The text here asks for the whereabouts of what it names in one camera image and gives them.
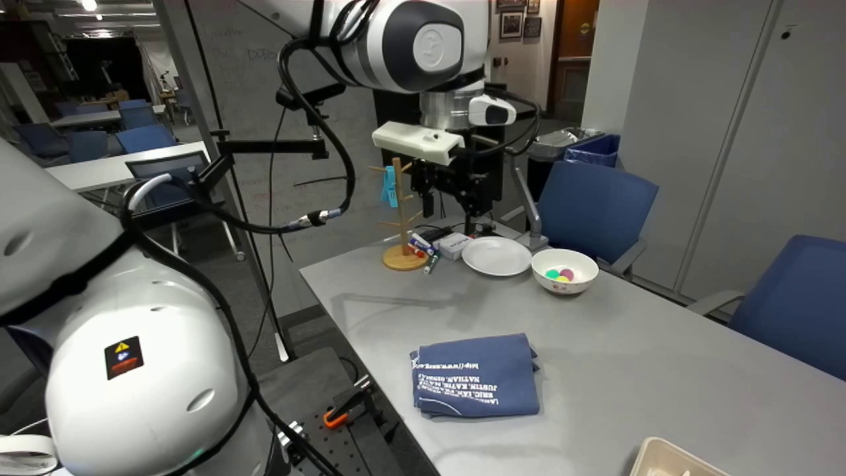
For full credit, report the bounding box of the orange handled clamp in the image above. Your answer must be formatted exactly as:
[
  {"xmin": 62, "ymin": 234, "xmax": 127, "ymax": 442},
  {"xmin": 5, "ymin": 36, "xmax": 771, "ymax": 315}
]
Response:
[{"xmin": 321, "ymin": 386, "xmax": 378, "ymax": 434}]

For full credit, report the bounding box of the white bowl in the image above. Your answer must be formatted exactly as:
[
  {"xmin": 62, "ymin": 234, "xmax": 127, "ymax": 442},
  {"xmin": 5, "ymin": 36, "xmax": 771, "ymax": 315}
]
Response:
[{"xmin": 530, "ymin": 246, "xmax": 603, "ymax": 300}]

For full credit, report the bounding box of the white cable loop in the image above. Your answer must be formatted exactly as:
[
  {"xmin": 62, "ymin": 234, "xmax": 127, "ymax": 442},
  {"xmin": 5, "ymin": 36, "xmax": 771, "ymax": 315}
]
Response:
[{"xmin": 0, "ymin": 434, "xmax": 63, "ymax": 476}]

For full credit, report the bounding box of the small white box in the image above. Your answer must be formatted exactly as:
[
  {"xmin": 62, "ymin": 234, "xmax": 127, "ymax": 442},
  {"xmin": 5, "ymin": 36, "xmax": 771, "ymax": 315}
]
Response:
[{"xmin": 434, "ymin": 231, "xmax": 472, "ymax": 262}]

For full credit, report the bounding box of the light blue clothes peg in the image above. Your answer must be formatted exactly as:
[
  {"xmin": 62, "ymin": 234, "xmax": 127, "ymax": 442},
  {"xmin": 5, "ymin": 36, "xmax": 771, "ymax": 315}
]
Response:
[{"xmin": 382, "ymin": 167, "xmax": 402, "ymax": 212}]

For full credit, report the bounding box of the brown wooden door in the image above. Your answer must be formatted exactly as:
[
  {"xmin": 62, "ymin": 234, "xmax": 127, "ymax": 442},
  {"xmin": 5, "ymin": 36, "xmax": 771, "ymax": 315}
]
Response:
[{"xmin": 554, "ymin": 0, "xmax": 603, "ymax": 127}]

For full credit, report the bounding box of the grey metal stand pole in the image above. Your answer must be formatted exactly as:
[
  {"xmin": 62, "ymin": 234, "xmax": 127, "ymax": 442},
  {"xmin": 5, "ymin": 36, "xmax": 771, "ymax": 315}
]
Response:
[{"xmin": 161, "ymin": 0, "xmax": 293, "ymax": 366}]

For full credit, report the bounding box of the silver metal post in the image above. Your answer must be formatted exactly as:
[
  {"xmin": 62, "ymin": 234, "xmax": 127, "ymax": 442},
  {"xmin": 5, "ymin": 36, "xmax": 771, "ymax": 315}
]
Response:
[{"xmin": 279, "ymin": 419, "xmax": 313, "ymax": 451}]

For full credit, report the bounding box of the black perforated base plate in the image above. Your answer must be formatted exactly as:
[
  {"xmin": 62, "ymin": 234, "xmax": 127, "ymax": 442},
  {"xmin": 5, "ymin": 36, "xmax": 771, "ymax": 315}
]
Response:
[{"xmin": 254, "ymin": 348, "xmax": 418, "ymax": 476}]

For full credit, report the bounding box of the wooden mug tree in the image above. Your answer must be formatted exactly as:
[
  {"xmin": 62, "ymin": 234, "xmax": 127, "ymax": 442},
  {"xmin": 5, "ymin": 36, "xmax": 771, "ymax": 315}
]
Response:
[{"xmin": 378, "ymin": 157, "xmax": 436, "ymax": 276}]

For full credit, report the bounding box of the blue printed t-shirt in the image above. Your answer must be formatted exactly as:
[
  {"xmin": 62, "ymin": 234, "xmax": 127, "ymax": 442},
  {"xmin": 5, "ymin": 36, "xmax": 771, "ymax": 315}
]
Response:
[{"xmin": 407, "ymin": 332, "xmax": 543, "ymax": 420}]

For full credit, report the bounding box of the beige plastic tray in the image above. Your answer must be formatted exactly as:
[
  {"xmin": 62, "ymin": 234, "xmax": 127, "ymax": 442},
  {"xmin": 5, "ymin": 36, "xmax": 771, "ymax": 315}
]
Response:
[{"xmin": 631, "ymin": 434, "xmax": 735, "ymax": 476}]

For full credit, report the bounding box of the white background table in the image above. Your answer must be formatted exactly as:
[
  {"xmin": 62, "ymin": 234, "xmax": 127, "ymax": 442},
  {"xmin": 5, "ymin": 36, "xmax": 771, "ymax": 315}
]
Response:
[{"xmin": 42, "ymin": 140, "xmax": 215, "ymax": 197}]

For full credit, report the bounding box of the blue office chair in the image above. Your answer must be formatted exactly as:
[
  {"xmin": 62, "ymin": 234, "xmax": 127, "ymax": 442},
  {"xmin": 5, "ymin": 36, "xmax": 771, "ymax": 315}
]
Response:
[
  {"xmin": 69, "ymin": 122, "xmax": 181, "ymax": 157},
  {"xmin": 127, "ymin": 153, "xmax": 215, "ymax": 229},
  {"xmin": 16, "ymin": 122, "xmax": 74, "ymax": 163},
  {"xmin": 686, "ymin": 234, "xmax": 846, "ymax": 385},
  {"xmin": 538, "ymin": 157, "xmax": 662, "ymax": 278}
]

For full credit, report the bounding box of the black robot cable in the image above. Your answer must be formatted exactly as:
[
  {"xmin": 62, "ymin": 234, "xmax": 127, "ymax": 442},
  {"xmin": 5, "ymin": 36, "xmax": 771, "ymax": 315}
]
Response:
[{"xmin": 116, "ymin": 37, "xmax": 360, "ymax": 476}]

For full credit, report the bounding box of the grey tall metal cabinet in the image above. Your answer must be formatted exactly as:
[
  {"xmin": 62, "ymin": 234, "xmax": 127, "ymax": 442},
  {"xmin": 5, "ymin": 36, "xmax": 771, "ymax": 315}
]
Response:
[{"xmin": 605, "ymin": 0, "xmax": 846, "ymax": 313}]

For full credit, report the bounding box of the black monitor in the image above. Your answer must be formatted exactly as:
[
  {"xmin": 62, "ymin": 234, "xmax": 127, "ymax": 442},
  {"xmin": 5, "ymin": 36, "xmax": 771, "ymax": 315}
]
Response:
[{"xmin": 475, "ymin": 81, "xmax": 510, "ymax": 206}]

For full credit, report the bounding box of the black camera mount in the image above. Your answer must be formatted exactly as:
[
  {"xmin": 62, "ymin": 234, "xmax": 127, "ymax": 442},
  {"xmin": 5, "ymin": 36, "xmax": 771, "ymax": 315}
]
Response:
[{"xmin": 209, "ymin": 130, "xmax": 330, "ymax": 164}]

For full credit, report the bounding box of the grey trash bin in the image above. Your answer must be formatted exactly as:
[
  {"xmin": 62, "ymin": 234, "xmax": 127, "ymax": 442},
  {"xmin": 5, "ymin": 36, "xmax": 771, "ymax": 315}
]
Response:
[{"xmin": 527, "ymin": 127, "xmax": 586, "ymax": 201}]

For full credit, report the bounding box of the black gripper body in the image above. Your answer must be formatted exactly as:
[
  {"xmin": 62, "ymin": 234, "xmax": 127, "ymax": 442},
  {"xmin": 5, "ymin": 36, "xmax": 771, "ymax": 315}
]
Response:
[{"xmin": 407, "ymin": 157, "xmax": 497, "ymax": 201}]

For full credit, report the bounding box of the blue recycling bin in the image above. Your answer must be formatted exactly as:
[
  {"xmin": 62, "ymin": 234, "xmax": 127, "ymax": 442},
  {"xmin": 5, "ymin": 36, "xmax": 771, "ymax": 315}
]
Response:
[{"xmin": 563, "ymin": 132, "xmax": 621, "ymax": 171}]

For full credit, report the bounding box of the framed wall picture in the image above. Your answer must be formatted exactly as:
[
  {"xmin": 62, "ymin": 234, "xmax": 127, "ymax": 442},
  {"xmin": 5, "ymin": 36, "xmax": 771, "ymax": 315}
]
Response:
[{"xmin": 497, "ymin": 0, "xmax": 545, "ymax": 42}]

